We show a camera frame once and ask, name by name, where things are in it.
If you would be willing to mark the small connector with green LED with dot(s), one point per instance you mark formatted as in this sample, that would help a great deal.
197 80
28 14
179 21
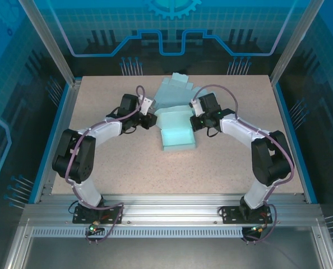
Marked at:
258 229
93 227

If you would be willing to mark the aluminium side rail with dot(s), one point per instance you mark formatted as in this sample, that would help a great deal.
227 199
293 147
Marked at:
67 117

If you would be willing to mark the aluminium frame post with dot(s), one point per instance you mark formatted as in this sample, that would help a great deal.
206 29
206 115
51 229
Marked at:
51 42
292 45

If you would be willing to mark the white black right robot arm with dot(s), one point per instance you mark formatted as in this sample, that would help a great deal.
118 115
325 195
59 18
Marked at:
239 126

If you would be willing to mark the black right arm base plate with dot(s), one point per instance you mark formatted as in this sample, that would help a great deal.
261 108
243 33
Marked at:
230 214

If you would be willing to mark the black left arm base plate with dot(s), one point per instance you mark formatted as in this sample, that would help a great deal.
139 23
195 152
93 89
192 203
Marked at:
113 216

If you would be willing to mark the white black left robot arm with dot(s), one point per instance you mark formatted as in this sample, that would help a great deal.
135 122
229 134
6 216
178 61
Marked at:
105 129

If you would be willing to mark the aluminium frame beam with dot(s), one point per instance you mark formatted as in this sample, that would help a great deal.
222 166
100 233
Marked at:
169 210

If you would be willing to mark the blue table side strip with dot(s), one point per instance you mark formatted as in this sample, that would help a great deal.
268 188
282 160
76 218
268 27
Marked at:
287 123
57 123

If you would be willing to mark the light blue paper box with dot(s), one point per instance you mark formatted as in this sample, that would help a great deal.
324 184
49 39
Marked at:
172 89
177 137

